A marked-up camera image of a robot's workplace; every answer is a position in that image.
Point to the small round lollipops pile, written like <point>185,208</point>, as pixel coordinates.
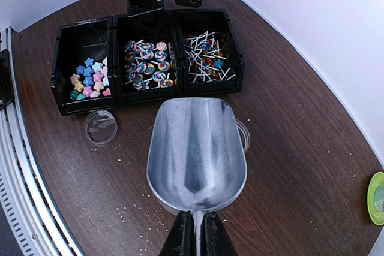
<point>208,58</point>

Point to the metal scoop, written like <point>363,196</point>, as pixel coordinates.
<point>196,162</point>

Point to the clear jar lid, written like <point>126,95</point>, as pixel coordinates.
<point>100,127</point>

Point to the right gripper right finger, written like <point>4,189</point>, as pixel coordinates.
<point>216,239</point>

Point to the black three-compartment candy bin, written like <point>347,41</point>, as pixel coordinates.
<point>117,61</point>

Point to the swirl lollipops pile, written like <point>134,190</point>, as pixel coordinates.
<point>149,65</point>

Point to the green saucer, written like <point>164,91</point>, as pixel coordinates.
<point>375,216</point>

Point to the clear plastic jar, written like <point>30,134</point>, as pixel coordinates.
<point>244,135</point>

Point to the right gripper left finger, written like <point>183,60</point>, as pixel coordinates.
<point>179,239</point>

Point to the cream patterned mug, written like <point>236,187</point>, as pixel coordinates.
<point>379,199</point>

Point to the front aluminium rail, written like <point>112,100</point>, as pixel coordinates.
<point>26,201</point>

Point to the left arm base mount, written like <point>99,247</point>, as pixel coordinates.
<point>6,89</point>

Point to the star candies pile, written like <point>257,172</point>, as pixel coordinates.
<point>90,80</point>

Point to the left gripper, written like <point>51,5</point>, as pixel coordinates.
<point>142,7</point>

